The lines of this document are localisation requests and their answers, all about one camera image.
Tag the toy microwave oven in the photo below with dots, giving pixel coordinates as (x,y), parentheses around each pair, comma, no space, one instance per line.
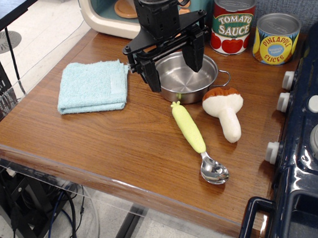
(119,18)

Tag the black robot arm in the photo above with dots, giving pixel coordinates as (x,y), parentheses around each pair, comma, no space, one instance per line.
(164,31)

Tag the light blue folded towel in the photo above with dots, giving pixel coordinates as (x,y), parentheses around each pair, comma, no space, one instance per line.
(96,87)

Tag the green handled metal spoon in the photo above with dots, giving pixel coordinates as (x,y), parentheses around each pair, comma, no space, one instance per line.
(211,170)

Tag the dark blue toy stove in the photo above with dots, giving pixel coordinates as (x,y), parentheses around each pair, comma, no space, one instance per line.
(293,211)

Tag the red tomato sauce can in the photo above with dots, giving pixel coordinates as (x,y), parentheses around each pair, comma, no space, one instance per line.
(231,25)

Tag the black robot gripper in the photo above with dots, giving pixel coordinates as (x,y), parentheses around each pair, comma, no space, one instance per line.
(163,31)

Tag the silver steel pot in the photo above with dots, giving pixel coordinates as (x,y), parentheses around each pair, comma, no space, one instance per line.
(180,83)

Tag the yellow pineapple slices can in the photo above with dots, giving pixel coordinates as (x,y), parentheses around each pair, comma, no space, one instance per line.
(276,38)

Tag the plush mushroom toy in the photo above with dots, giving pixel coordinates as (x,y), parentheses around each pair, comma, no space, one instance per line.
(224,103)

